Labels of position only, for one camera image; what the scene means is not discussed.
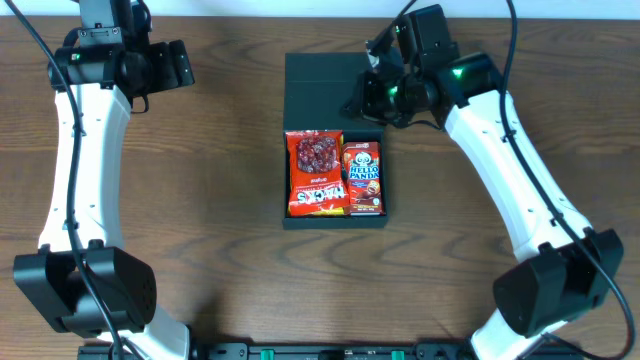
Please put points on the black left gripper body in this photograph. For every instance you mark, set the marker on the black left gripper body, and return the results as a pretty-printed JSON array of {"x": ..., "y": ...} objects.
[{"x": 179, "y": 62}]

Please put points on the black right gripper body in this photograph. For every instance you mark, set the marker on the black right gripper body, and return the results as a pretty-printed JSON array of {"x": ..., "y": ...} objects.
[{"x": 368, "y": 100}]

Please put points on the yellow snack bag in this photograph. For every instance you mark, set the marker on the yellow snack bag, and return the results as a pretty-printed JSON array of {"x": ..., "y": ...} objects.
[{"x": 332, "y": 212}]

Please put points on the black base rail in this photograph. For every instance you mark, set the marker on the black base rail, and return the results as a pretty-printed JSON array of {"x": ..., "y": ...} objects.
[{"x": 423, "y": 351}]

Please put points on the red Hacks candy bag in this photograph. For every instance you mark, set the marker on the red Hacks candy bag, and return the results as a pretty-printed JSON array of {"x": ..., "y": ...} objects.
[{"x": 315, "y": 169}]

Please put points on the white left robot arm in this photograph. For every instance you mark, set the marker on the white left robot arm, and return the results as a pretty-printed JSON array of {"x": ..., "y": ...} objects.
[{"x": 81, "y": 279}]

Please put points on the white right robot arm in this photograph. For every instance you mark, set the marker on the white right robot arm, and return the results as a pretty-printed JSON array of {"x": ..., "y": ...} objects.
[{"x": 565, "y": 268}]

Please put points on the red Hello Panda box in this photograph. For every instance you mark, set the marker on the red Hello Panda box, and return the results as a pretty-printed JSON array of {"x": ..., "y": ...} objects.
[{"x": 361, "y": 164}]

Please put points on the dark green box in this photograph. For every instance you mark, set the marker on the dark green box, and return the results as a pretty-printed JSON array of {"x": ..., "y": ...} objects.
[{"x": 317, "y": 87}]

